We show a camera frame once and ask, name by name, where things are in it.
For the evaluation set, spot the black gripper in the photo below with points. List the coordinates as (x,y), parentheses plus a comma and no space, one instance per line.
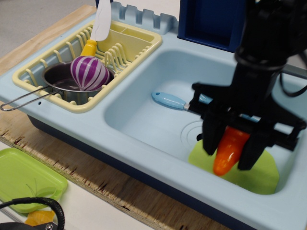
(250,93)

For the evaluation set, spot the orange toy carrot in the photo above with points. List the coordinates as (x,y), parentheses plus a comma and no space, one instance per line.
(229,150)

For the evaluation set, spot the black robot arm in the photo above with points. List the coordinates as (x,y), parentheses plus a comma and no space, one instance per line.
(275,30)

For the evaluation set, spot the green plastic plate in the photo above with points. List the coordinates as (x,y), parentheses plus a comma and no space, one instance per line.
(261,179)

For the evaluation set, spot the blue plastic fork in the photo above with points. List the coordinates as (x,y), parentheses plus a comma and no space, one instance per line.
(206,100)

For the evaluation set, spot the grey toy faucet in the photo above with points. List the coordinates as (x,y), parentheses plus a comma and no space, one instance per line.
(295,71)

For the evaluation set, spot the light blue toy sink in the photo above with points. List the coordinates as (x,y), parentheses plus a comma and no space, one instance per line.
(129,127)

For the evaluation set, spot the dark blue box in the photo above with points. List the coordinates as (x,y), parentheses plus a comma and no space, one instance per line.
(214,23)

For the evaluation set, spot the purple striped toy onion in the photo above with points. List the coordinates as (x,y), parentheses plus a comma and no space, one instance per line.
(89,73)

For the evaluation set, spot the yellow dish rack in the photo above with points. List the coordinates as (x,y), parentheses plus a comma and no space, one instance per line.
(124,49)

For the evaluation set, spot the metal saucepan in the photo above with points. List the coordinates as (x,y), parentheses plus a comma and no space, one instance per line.
(60,84)

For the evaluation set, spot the yellow object under tray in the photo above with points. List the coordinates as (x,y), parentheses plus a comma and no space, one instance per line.
(39,217)

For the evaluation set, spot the wooden board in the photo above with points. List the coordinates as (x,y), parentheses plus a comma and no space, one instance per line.
(99,196)

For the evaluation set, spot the green plastic tray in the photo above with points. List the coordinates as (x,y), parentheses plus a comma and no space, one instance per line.
(23,176)

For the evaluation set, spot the grey ladle blue handle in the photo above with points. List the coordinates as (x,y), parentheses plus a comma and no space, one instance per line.
(170,101)

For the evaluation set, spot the white knife yellow handle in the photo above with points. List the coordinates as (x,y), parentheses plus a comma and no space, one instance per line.
(100,29)

